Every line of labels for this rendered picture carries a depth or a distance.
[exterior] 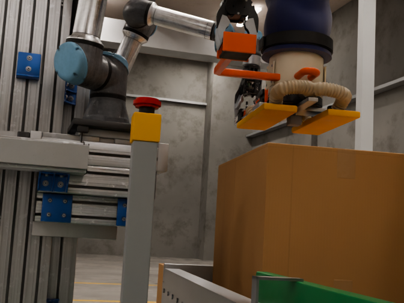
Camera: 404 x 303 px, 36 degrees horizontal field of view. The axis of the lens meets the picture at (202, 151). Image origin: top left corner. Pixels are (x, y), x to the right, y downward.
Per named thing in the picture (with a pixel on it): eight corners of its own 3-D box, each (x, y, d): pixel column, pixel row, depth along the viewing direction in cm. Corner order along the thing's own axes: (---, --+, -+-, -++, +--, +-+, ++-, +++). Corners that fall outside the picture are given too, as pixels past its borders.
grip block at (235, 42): (255, 53, 159) (257, 34, 160) (222, 50, 158) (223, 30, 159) (247, 62, 167) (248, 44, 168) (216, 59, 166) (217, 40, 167)
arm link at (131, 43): (77, 115, 257) (130, -4, 261) (88, 122, 271) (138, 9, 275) (102, 126, 255) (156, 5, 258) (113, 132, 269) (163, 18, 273)
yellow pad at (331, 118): (361, 118, 181) (361, 101, 181) (327, 115, 179) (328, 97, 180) (318, 135, 214) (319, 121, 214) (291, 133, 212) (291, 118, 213)
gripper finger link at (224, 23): (215, 55, 167) (228, 24, 169) (219, 49, 162) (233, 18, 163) (204, 50, 167) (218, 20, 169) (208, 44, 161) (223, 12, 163)
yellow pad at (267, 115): (297, 112, 177) (298, 95, 178) (263, 109, 176) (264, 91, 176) (265, 130, 211) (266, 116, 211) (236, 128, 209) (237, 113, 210)
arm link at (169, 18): (121, -13, 250) (238, 18, 241) (128, -3, 261) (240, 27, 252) (112, 14, 249) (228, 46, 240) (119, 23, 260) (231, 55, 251)
